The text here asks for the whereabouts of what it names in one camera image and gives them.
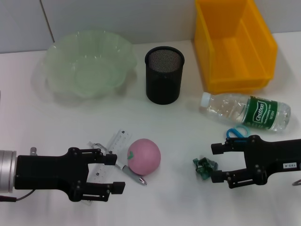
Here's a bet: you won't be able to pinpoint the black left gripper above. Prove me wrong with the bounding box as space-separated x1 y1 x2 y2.
15 147 126 202

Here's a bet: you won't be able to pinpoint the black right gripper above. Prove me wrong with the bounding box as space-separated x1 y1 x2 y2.
211 135 301 189

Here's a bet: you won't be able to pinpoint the blue scissors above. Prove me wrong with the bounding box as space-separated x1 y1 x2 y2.
226 126 250 143

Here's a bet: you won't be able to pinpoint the pink toy peach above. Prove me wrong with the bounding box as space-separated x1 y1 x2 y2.
127 138 162 176

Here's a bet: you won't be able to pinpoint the clear green-label water bottle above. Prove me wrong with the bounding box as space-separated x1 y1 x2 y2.
199 92 292 133

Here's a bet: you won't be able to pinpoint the grey-grip ballpoint pen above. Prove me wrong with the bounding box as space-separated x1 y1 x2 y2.
88 140 148 186

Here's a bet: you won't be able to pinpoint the clear plastic ruler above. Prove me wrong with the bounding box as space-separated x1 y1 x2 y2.
81 129 133 206

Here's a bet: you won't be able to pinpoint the black mesh pen cup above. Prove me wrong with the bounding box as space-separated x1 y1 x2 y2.
144 46 185 105

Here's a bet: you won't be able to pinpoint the yellow plastic bin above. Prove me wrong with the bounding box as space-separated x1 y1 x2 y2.
194 0 278 93

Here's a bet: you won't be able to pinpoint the green wavy glass bowl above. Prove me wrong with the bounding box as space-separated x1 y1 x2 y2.
43 30 138 98

